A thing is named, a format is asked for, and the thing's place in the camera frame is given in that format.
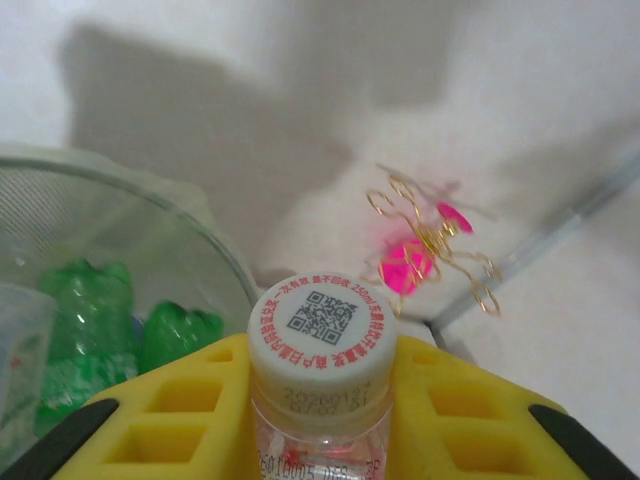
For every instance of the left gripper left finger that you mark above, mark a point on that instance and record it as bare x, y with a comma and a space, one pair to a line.
235, 410

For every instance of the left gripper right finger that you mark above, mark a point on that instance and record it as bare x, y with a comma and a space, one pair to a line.
415, 390

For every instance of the green plastic soda bottle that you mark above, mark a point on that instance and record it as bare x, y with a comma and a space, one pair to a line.
175, 335
85, 325

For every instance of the orange milk tea bottle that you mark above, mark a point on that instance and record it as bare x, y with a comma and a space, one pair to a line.
322, 320

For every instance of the grey mesh waste bin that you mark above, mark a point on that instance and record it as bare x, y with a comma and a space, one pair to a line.
60, 210

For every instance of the aluminium frame post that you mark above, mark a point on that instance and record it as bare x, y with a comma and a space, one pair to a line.
550, 228

